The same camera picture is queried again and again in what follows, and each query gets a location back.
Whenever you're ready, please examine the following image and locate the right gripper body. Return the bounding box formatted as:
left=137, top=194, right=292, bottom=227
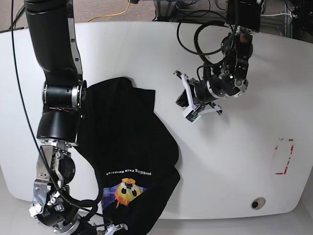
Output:
left=80, top=215, right=129, bottom=235

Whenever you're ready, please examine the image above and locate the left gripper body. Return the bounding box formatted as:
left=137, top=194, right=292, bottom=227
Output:
left=173, top=70, right=223, bottom=115

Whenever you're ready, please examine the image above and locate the black t-shirt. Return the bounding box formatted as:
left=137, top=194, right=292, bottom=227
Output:
left=76, top=77, right=180, bottom=235

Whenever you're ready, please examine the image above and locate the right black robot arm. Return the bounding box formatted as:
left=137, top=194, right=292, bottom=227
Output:
left=24, top=0, right=128, bottom=235

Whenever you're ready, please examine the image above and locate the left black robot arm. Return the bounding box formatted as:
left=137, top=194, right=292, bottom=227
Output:
left=175, top=0, right=263, bottom=120

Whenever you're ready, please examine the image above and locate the red tape rectangle marker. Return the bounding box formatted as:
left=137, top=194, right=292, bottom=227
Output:
left=271, top=138, right=294, bottom=175

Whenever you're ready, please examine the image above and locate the right table grommet hole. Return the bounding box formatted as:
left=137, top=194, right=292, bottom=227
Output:
left=251, top=197, right=266, bottom=210

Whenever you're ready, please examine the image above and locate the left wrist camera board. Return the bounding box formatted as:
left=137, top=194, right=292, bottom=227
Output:
left=182, top=106, right=201, bottom=125

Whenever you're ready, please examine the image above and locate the yellow cable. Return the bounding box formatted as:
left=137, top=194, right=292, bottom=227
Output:
left=87, top=0, right=130, bottom=23

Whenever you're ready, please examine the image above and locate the white cable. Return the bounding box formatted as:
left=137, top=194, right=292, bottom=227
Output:
left=260, top=12, right=291, bottom=18

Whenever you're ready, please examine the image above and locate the black floor cable left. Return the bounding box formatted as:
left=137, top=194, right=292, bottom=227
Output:
left=0, top=0, right=27, bottom=32

